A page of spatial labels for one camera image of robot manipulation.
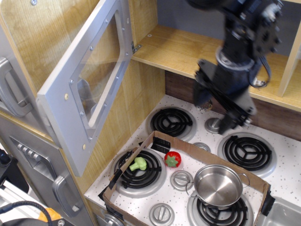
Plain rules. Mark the front right black burner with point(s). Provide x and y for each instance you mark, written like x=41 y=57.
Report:
x=238 y=214

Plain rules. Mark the silver knob middle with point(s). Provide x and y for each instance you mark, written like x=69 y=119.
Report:
x=203 y=146

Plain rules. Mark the hanging round metal strainer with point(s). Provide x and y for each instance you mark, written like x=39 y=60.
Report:
x=207 y=106

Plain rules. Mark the silver oven knob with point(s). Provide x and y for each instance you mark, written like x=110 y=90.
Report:
x=112 y=220

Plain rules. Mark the silver microwave door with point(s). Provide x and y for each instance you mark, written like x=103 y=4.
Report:
x=77 y=96

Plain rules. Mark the green toy broccoli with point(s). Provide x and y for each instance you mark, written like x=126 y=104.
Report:
x=139 y=164

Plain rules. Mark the silver fridge handle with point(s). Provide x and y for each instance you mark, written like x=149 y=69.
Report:
x=7 y=97
x=58 y=191

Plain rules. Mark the silver knob centre front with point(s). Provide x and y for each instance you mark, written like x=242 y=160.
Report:
x=181 y=180

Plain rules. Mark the back right black burner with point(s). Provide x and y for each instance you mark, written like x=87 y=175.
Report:
x=250 y=152

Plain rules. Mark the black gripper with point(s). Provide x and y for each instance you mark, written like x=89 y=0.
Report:
x=229 y=88

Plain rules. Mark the back left black burner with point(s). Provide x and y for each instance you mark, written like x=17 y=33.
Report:
x=173 y=121

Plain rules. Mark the orange object bottom left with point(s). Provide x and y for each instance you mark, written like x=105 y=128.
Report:
x=53 y=215

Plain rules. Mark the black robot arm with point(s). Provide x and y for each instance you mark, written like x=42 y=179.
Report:
x=251 y=32

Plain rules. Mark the silver knob front edge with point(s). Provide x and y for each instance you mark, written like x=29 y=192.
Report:
x=161 y=215

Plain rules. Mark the steel sink basin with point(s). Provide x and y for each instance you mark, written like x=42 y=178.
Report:
x=279 y=212

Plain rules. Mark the silver knob back centre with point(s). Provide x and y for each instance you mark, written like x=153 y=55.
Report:
x=212 y=125

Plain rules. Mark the silver fridge dispenser panel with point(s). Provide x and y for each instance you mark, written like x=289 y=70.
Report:
x=37 y=161

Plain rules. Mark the silver upper fridge handle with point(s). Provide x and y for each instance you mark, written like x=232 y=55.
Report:
x=7 y=97

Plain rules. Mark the silver lower fridge handle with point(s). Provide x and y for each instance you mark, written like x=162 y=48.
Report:
x=58 y=191

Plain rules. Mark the red toy strawberry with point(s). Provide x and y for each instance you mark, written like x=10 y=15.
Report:
x=172 y=159

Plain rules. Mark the wooden microwave shelf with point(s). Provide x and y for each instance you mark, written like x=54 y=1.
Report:
x=179 y=52

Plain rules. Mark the front left black burner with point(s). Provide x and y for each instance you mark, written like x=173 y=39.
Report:
x=143 y=183

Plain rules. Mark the black burner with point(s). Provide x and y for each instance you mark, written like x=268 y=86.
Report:
x=143 y=183
x=238 y=214
x=173 y=121
x=250 y=152

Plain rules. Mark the steel pot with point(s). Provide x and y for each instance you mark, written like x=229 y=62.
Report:
x=218 y=186

